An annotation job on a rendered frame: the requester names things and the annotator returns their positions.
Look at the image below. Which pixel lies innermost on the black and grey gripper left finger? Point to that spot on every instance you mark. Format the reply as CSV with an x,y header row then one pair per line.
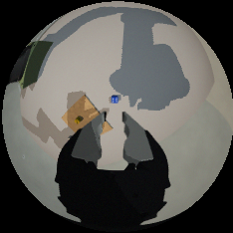
x,y
82,147

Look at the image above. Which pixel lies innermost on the yellow die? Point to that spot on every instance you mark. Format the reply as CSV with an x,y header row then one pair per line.
x,y
77,120

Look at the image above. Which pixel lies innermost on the tan square mat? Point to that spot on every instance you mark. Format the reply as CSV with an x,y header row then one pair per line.
x,y
85,110

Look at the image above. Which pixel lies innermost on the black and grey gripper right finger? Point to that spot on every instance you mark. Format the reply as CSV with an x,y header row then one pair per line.
x,y
141,148

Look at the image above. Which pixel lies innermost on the blue die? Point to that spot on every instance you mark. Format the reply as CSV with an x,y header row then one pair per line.
x,y
114,99

